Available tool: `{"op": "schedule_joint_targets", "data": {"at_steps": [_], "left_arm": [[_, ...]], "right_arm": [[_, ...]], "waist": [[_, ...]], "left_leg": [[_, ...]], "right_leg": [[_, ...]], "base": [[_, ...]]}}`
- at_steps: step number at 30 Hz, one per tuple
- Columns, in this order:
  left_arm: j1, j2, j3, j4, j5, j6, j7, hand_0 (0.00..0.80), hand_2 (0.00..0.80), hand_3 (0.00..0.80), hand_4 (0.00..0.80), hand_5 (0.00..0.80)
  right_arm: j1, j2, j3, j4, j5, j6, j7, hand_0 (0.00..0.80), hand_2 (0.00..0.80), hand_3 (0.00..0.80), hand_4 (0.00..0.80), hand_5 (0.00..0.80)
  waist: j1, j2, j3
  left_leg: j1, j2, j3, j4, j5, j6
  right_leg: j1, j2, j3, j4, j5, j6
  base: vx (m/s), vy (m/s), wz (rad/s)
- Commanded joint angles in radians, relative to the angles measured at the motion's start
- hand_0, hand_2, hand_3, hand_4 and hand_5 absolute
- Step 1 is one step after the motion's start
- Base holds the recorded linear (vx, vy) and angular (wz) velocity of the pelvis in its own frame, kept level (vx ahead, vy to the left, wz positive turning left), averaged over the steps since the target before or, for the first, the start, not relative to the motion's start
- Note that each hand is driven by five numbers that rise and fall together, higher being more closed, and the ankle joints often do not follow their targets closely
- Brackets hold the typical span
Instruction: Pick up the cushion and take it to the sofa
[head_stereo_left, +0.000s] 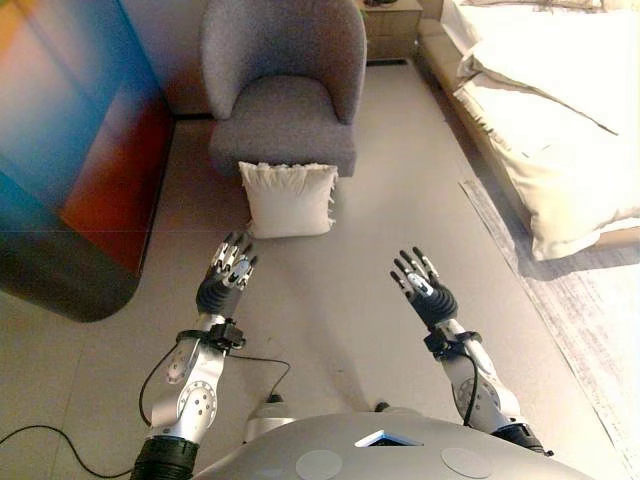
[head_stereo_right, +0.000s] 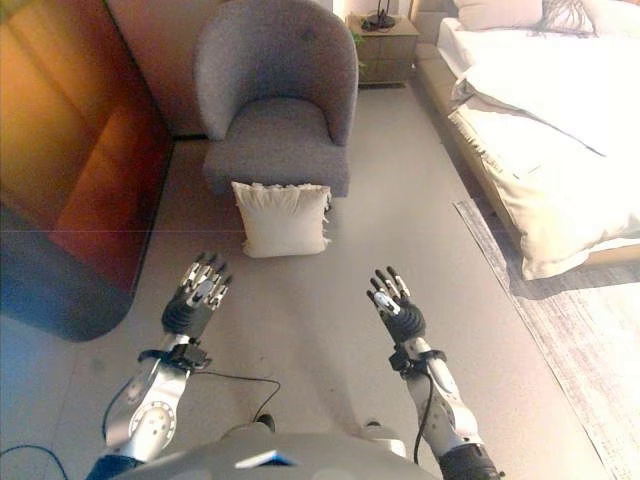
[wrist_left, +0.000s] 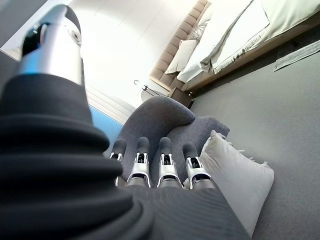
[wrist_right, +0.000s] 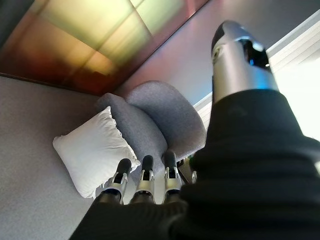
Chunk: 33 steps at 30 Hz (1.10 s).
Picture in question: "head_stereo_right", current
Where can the light wooden nightstand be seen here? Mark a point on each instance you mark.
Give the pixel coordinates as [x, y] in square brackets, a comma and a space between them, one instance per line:
[387, 55]

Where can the grey patterned rug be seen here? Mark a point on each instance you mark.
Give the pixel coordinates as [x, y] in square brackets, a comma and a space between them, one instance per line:
[575, 340]

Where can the black lamp base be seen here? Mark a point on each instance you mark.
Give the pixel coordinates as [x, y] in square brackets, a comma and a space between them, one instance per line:
[377, 20]

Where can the bed with white bedding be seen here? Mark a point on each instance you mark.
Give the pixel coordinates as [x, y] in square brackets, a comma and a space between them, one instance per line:
[560, 125]

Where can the brown wooden cabinet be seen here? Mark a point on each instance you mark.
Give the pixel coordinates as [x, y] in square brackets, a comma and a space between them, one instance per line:
[75, 175]

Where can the robot leg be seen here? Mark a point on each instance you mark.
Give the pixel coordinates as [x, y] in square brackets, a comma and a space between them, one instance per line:
[266, 422]
[380, 435]

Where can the grey robot torso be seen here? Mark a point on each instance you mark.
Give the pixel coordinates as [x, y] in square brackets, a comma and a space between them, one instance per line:
[250, 457]

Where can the robot left silver arm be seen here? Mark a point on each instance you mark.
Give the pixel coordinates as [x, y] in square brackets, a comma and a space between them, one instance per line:
[155, 400]

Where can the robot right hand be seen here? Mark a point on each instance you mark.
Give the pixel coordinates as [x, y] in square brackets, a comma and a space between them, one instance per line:
[402, 317]

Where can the robot left leg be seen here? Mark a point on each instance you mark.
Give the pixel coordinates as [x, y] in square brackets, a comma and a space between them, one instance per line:
[266, 422]

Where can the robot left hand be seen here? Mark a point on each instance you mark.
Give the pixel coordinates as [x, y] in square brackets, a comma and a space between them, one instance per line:
[192, 312]

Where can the green potted plant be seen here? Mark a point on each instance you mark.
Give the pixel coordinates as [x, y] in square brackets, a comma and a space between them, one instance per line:
[357, 42]

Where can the robot right silver arm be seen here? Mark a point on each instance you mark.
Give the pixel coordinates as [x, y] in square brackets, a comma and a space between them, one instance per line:
[445, 400]

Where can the robot right leg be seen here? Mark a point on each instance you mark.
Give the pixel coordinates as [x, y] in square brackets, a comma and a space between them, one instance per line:
[380, 435]

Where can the cream bed pillow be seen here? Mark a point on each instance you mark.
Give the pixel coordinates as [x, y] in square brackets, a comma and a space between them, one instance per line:
[500, 12]

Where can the grey tasselled throw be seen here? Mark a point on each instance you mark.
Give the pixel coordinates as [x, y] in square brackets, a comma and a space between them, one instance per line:
[565, 20]

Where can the grey fabric armchair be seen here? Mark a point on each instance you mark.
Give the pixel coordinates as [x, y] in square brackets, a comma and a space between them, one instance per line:
[280, 100]

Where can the white frilled cushion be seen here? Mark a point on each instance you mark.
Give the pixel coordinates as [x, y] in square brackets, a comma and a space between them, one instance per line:
[282, 222]

